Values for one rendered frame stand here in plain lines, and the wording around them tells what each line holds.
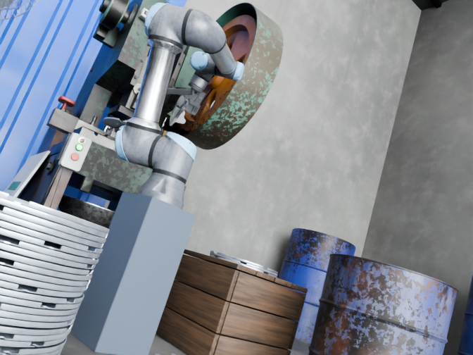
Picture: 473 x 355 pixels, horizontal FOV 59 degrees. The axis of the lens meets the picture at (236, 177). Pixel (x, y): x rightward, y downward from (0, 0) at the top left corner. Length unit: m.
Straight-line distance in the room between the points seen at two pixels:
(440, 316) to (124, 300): 0.92
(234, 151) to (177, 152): 2.47
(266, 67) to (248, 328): 1.21
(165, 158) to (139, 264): 0.34
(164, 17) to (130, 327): 0.95
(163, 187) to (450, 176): 3.80
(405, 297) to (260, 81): 1.21
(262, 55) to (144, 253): 1.20
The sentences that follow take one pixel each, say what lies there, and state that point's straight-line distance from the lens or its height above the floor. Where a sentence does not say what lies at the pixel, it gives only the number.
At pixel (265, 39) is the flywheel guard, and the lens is 2.15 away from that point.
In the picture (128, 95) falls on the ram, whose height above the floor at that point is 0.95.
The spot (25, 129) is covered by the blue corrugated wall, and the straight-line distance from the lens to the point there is 3.17.
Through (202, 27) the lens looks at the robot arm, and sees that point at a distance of 1.41.
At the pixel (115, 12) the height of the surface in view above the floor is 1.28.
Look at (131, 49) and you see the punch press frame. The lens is 2.09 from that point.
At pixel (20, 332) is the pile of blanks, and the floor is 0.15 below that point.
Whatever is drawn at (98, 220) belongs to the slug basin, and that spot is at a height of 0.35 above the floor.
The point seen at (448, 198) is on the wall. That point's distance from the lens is 4.68.
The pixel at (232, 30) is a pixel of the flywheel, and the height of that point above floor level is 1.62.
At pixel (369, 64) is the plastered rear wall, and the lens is 5.27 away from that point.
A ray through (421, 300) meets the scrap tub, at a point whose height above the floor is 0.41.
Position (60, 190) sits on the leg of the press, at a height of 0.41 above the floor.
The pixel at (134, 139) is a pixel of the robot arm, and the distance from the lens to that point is 1.40.
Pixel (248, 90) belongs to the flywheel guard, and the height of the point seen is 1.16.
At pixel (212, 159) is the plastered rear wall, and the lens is 3.67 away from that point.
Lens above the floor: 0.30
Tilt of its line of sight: 13 degrees up
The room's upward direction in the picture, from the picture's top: 18 degrees clockwise
